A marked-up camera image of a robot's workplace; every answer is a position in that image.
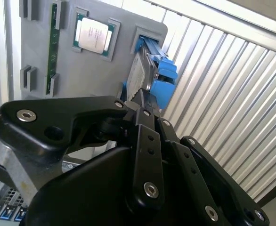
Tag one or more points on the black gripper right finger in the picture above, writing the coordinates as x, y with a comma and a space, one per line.
199, 169

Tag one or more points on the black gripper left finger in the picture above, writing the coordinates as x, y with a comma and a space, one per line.
48, 117

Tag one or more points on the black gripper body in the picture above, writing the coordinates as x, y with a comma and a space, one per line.
93, 193

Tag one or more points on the hard disk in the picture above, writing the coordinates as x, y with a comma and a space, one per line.
164, 77

